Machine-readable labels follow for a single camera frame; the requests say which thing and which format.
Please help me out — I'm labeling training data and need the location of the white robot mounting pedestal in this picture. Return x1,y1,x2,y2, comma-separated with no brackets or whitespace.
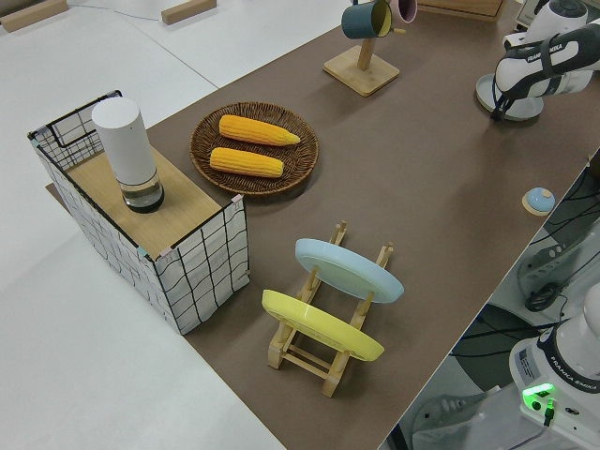
386,383,600,450

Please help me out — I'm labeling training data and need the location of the round dark wicker tray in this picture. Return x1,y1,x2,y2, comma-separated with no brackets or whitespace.
189,100,322,196

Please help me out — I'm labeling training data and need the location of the yellow plate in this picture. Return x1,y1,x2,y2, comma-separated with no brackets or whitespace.
261,289,386,363

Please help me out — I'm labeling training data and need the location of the white toaster oven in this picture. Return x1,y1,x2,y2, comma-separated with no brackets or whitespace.
515,0,541,30

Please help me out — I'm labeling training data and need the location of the yellow corn cob blunt tip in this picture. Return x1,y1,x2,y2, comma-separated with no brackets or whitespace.
208,146,286,180

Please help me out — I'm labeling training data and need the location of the gray ribbed plate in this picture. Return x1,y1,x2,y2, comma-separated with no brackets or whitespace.
474,73,546,121

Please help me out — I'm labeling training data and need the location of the light blue plate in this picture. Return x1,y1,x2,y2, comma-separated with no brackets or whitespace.
294,237,406,306

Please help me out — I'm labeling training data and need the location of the dark teal mug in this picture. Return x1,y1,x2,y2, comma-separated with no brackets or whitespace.
340,0,395,40

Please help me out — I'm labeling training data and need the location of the white power strip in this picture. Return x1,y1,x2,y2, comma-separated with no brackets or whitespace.
517,233,587,301

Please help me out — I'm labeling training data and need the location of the yellow corn cob pointed tip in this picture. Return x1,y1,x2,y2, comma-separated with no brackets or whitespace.
218,114,302,147

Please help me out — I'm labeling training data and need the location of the pink mug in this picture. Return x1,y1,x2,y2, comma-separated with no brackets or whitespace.
390,0,419,24

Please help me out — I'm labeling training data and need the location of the wire basket with grid liner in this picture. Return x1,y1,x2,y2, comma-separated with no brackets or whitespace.
26,89,251,337

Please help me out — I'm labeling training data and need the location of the wooden board lid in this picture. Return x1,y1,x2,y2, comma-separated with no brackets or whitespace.
65,149,222,250

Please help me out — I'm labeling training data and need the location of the large wooden block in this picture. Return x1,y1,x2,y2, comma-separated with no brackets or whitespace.
0,0,69,34

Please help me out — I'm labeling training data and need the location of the brown table mat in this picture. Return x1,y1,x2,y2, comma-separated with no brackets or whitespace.
44,0,600,450

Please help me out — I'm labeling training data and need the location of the wooden mug tree stand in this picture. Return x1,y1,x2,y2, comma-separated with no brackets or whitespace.
322,26,406,98

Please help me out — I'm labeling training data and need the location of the white cylinder bottle clear base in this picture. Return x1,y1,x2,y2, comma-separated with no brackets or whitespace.
90,97,167,215

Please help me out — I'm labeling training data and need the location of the wooden box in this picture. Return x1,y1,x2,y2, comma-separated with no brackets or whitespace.
415,0,505,23

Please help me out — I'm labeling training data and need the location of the small wooden block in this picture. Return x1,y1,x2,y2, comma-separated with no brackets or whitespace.
160,0,218,25

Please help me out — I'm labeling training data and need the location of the wooden dish rack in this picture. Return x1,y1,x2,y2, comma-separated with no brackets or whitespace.
266,219,396,399

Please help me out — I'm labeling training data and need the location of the black coiled cable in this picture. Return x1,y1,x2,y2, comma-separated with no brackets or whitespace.
524,279,566,313

